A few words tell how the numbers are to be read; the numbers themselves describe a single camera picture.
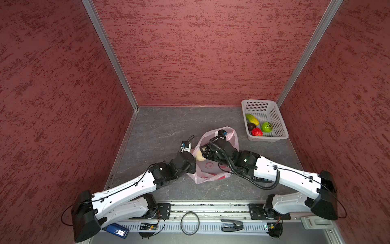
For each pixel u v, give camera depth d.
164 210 0.74
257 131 0.98
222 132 0.67
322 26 0.77
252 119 1.07
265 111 1.18
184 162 0.55
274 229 0.71
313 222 0.69
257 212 0.74
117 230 0.66
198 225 0.70
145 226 0.73
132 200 0.48
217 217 0.73
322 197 0.39
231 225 0.70
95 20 0.75
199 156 0.70
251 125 1.03
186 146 0.67
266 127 1.00
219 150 0.51
